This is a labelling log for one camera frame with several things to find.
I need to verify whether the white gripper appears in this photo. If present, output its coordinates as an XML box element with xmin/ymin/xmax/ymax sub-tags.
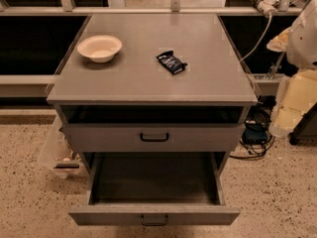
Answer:
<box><xmin>266</xmin><ymin>28</ymin><xmax>317</xmax><ymax>138</ymax></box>

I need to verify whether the grey drawer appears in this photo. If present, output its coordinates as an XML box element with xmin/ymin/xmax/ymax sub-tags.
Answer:
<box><xmin>62</xmin><ymin>124</ymin><xmax>245</xmax><ymax>153</ymax></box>
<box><xmin>69</xmin><ymin>153</ymin><xmax>240</xmax><ymax>226</ymax></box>

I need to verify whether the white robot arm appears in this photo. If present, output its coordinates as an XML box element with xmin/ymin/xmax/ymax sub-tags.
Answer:
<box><xmin>266</xmin><ymin>0</ymin><xmax>317</xmax><ymax>137</ymax></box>

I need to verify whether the grey drawer cabinet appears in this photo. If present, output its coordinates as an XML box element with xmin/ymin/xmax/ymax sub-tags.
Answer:
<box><xmin>46</xmin><ymin>13</ymin><xmax>259</xmax><ymax>183</ymax></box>

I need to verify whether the metal diagonal rod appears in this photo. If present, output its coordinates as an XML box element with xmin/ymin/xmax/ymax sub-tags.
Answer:
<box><xmin>265</xmin><ymin>52</ymin><xmax>285</xmax><ymax>79</ymax></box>

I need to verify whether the dark cabinet at right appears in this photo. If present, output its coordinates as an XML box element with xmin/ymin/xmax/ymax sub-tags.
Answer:
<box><xmin>289</xmin><ymin>103</ymin><xmax>317</xmax><ymax>145</ymax></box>

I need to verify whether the white power strip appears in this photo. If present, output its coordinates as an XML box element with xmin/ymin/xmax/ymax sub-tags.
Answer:
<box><xmin>250</xmin><ymin>0</ymin><xmax>278</xmax><ymax>17</ymax></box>

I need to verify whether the dark blue snack packet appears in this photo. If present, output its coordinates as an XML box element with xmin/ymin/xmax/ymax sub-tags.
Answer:
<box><xmin>157</xmin><ymin>51</ymin><xmax>187</xmax><ymax>74</ymax></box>

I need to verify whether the white paper bowl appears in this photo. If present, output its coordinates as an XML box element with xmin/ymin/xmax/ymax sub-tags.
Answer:
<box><xmin>77</xmin><ymin>35</ymin><xmax>122</xmax><ymax>63</ymax></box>

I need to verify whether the clear plastic bin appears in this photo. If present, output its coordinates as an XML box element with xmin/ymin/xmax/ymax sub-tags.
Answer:
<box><xmin>37</xmin><ymin>116</ymin><xmax>88</xmax><ymax>179</ymax></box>

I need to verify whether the white power cable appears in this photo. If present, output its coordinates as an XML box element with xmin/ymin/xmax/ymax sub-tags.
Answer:
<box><xmin>239</xmin><ymin>11</ymin><xmax>273</xmax><ymax>63</ymax></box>

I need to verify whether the blue box with cables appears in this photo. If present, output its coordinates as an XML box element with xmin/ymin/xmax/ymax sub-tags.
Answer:
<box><xmin>231</xmin><ymin>107</ymin><xmax>275</xmax><ymax>161</ymax></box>

